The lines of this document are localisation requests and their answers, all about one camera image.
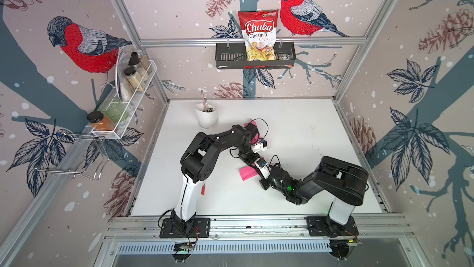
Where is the white cup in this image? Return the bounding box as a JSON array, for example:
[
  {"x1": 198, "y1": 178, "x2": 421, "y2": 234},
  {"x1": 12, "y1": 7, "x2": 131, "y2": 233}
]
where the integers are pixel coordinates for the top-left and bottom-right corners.
[{"x1": 195, "y1": 103, "x2": 218, "y2": 129}]

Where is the beige spice bottle black cap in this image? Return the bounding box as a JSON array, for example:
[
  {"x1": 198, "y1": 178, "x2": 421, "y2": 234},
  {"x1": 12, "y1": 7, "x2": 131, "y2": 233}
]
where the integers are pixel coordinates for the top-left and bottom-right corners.
[{"x1": 124, "y1": 67, "x2": 146, "y2": 92}]

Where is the orange spice jar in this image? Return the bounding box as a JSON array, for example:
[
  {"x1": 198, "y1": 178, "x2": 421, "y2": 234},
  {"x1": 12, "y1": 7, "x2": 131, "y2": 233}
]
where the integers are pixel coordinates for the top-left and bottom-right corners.
[{"x1": 87, "y1": 111, "x2": 116, "y2": 131}]

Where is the white wire shelf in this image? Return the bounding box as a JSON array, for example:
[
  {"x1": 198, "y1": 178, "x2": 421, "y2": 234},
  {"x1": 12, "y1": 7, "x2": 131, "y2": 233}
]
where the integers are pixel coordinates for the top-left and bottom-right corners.
[{"x1": 92, "y1": 47, "x2": 158, "y2": 139}]

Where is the Chuba cassava chips bag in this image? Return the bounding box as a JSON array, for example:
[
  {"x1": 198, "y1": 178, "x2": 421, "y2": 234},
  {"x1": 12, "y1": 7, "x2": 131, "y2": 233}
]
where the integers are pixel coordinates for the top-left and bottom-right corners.
[{"x1": 238, "y1": 10, "x2": 278, "y2": 62}]

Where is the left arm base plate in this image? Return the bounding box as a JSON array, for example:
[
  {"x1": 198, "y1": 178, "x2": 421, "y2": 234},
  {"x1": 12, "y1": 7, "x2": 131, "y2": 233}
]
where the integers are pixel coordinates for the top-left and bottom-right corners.
[{"x1": 159, "y1": 218, "x2": 211, "y2": 239}]

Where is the pink pen in cup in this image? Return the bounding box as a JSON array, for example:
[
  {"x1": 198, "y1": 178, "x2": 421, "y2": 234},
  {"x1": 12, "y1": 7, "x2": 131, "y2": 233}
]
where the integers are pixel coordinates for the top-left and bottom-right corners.
[{"x1": 201, "y1": 90, "x2": 209, "y2": 112}]

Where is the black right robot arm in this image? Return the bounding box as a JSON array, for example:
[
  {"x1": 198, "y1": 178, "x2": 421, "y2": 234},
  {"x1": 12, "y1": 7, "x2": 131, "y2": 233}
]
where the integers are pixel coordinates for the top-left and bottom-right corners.
[{"x1": 255, "y1": 156, "x2": 369, "y2": 238}]

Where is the pink square paper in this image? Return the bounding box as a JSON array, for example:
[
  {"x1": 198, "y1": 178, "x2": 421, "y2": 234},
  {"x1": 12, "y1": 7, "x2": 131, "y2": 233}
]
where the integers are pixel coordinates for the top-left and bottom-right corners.
[
  {"x1": 239, "y1": 166, "x2": 258, "y2": 181},
  {"x1": 243, "y1": 120, "x2": 261, "y2": 145}
]

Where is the red marker pen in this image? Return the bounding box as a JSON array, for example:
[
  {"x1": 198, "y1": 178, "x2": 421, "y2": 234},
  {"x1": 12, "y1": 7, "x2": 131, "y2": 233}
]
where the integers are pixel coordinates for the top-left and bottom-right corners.
[{"x1": 201, "y1": 181, "x2": 206, "y2": 195}]

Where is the green glass jar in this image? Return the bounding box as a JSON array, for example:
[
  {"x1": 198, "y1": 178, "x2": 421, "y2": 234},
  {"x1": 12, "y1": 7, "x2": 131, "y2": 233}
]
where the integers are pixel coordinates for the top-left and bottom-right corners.
[{"x1": 98, "y1": 97, "x2": 129, "y2": 125}]

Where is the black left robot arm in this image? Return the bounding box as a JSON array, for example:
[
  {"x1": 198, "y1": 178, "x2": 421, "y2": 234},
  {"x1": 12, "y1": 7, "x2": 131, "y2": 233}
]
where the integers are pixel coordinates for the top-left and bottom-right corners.
[{"x1": 170, "y1": 123, "x2": 265, "y2": 234}]

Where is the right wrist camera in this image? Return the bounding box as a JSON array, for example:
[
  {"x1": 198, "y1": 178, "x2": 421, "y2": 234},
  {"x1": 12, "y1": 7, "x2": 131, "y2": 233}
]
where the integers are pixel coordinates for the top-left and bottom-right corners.
[{"x1": 255, "y1": 158, "x2": 270, "y2": 179}]

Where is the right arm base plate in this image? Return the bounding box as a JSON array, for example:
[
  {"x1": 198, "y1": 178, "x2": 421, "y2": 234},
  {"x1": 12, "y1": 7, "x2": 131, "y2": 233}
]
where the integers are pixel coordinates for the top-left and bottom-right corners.
[{"x1": 306, "y1": 215, "x2": 359, "y2": 238}]

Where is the chrome wire hook rack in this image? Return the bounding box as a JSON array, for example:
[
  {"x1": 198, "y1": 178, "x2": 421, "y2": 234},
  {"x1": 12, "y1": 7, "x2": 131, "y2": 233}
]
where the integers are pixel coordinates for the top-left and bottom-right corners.
[{"x1": 35, "y1": 132, "x2": 109, "y2": 181}]

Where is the aluminium mounting rail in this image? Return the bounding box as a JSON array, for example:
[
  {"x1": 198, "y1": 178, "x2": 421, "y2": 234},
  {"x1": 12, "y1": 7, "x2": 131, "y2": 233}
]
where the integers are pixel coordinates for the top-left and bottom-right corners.
[{"x1": 102, "y1": 213, "x2": 415, "y2": 242}]

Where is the black wire basket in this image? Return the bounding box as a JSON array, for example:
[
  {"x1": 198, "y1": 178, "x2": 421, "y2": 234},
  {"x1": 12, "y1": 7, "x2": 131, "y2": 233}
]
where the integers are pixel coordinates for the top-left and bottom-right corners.
[{"x1": 216, "y1": 42, "x2": 296, "y2": 69}]

